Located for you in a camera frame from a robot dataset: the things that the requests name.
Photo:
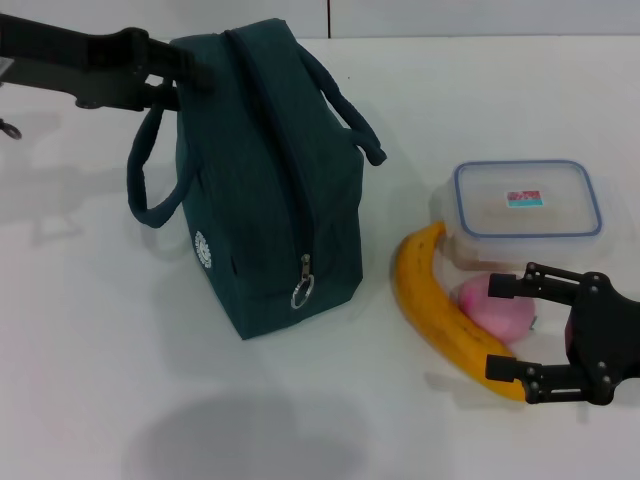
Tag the clear food container blue seal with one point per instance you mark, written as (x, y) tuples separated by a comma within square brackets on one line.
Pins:
[(525, 225)]

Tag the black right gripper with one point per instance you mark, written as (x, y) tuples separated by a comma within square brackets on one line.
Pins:
[(605, 335)]

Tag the dark teal insulated lunch bag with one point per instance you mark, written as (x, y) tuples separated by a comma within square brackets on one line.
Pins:
[(260, 200)]

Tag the pink toy peach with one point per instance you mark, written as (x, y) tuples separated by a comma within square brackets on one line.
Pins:
[(500, 317)]

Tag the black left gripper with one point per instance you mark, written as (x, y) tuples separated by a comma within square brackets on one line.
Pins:
[(60, 65)]

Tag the yellow banana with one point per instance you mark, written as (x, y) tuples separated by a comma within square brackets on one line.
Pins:
[(425, 305)]

